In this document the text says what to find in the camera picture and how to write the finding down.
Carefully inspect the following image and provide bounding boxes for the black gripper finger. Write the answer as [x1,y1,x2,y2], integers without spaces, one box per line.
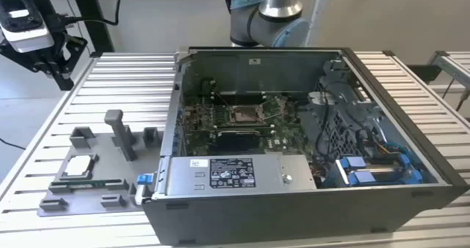
[53,31,90,92]
[0,46,54,78]

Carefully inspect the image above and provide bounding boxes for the silver square CPU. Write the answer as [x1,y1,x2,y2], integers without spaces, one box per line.
[65,155,94,178]

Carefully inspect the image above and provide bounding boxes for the black RAM slot pair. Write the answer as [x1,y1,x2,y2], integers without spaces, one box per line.
[210,91,267,100]
[210,123,277,131]

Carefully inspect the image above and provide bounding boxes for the CPU socket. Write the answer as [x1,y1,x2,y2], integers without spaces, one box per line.
[229,104,266,123]

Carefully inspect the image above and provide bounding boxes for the grey plastic parts rack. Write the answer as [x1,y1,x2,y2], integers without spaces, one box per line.
[36,109,167,218]

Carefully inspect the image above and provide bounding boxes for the green RAM stick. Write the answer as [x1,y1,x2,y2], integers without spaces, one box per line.
[51,178,125,190]

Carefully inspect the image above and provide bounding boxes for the blue and white latch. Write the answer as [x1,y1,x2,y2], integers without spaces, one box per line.
[134,172,159,205]

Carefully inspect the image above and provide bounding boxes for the thin metal locking lever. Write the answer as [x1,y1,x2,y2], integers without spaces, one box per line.
[214,90,237,110]

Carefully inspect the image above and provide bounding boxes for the silver power supply unit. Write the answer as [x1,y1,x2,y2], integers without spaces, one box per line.
[165,154,318,197]

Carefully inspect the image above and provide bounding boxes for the black graphics card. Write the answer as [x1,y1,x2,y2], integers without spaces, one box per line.
[214,129,262,153]

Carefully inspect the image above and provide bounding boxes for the green motherboard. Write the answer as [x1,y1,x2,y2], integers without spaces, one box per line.
[182,93,314,157]

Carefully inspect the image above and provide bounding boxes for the grey metal disk bay cage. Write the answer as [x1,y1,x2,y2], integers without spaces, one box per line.
[298,74,405,161]

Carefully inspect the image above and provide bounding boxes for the black open PC case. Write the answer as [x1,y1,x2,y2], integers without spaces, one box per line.
[142,46,470,246]

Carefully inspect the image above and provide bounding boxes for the blue disk carrier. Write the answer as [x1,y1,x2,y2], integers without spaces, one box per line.
[336,156,369,170]
[346,168,400,186]

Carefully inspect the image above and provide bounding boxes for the dark box behind table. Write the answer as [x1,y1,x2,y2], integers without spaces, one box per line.
[405,63,442,84]

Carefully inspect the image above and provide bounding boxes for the aluminium slat side table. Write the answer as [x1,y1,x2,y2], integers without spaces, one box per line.
[428,49,470,112]

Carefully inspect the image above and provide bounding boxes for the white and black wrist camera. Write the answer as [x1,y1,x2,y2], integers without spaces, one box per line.
[0,0,55,53]

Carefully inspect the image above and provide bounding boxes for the black vertical frame post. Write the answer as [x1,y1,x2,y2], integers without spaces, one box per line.
[69,0,115,58]

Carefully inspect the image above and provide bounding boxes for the black camera cable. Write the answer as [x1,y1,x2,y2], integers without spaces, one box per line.
[51,0,123,30]

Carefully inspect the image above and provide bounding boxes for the black floor cable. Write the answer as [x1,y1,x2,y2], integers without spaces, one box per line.
[0,137,27,150]

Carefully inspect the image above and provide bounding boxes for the metal socket cover frame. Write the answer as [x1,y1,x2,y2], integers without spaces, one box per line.
[258,95,292,119]

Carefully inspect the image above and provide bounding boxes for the orange and yellow wires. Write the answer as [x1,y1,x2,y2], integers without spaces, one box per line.
[377,139,393,156]

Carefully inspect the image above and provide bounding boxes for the light blue wire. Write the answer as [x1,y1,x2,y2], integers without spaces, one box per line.
[384,140,409,157]

